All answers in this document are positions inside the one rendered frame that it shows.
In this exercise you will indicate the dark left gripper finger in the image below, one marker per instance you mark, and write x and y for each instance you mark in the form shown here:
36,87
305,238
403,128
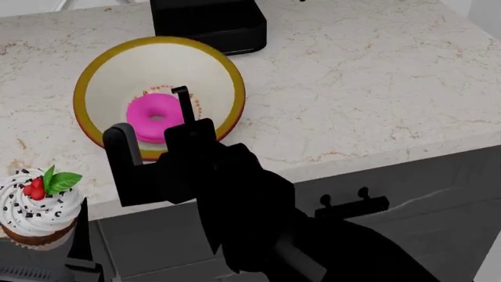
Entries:
81,243

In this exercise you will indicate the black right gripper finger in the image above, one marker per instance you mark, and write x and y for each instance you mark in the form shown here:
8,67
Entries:
119,164
186,102

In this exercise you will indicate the white frosted cupcake with berries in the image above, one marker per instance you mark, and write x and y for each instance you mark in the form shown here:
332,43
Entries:
35,205

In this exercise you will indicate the white bowl with gold rim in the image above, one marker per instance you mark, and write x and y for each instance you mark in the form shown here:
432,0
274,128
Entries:
117,88

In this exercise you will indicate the pink frosted donut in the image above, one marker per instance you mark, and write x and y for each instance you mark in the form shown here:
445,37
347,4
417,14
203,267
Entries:
150,102

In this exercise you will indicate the black rectangular tray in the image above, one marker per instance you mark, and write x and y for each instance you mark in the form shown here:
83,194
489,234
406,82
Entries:
207,23

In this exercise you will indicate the grey counter cabinet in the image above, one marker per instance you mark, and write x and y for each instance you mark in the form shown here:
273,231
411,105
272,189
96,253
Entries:
391,249

